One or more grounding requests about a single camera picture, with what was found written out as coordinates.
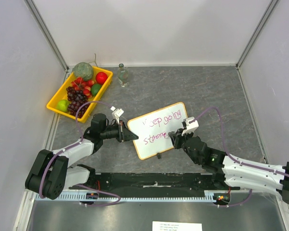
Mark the dark green lime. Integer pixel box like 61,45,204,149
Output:
91,83,102,96

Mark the clear glass bottle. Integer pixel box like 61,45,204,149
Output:
117,64,129,87

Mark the red strawberry cluster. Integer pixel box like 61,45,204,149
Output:
71,77,95,98

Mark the white paper label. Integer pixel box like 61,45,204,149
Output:
152,221,203,231

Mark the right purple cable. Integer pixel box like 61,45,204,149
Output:
195,106,289,208

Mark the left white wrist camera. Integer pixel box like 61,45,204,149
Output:
110,106,124,124

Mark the grey slotted cable duct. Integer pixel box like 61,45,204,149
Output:
35,190,231,202

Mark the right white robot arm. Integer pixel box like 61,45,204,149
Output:
168,128,289,205

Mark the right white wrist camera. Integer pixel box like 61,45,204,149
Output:
182,116,199,136

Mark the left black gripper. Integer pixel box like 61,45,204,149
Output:
100,120,137,142

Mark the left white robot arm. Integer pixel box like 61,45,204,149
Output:
25,113,139,200

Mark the yellow plastic tray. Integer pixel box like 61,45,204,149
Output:
46,66,113,123

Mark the wood framed whiteboard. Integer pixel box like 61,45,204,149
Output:
127,102,187,160

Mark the light green apple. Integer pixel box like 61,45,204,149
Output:
56,100,70,113

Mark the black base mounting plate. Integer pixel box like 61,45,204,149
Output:
83,172,229,191

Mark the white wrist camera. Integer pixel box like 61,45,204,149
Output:
182,116,199,136
110,106,124,124

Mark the red apple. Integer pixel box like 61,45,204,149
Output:
95,72,108,85

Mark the purple grape bunch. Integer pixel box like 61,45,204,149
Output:
66,87,89,118

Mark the green melon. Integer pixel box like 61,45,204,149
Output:
72,62,94,81

